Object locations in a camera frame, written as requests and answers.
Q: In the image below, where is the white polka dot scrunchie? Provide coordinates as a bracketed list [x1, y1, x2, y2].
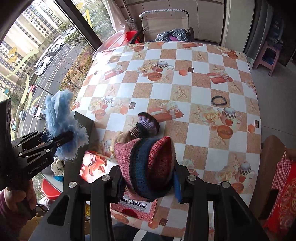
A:
[50, 157, 65, 177]

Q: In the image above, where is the light blue fluffy cloth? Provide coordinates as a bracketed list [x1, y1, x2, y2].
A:
[45, 89, 77, 160]

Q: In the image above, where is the pink navy knitted sock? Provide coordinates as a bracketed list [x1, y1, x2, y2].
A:
[114, 137, 176, 202]

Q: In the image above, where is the purple striped knitted sock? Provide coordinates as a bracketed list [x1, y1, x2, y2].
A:
[130, 112, 160, 138]

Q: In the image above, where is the person's left hand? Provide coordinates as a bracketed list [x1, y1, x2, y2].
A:
[4, 180, 37, 211]

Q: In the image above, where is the blue crumpled cloth lower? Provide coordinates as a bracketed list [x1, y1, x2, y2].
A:
[54, 175, 64, 182]

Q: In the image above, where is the red embroidered cushion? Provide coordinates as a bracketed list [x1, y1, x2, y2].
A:
[263, 150, 295, 239]

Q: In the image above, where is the floral tissue pack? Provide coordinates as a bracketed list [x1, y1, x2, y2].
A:
[79, 151, 118, 183]

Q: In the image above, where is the pink patterned carton box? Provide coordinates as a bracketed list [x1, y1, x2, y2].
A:
[110, 189, 158, 224]

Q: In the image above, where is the checkered printed tablecloth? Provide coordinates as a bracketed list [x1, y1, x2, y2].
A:
[70, 41, 263, 239]

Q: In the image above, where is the pink plastic basin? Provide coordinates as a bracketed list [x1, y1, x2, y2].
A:
[92, 30, 128, 60]

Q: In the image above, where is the red plastic basin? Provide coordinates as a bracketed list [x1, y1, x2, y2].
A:
[126, 31, 141, 44]

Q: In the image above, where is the pink plastic stool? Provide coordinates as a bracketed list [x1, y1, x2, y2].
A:
[253, 41, 280, 76]

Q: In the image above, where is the beige folding chair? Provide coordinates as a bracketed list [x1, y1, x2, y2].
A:
[139, 9, 194, 42]

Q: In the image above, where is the plaid cloth on chair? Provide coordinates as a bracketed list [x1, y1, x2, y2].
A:
[154, 29, 191, 42]

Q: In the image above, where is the black hair tie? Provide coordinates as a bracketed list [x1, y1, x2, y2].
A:
[211, 95, 228, 107]

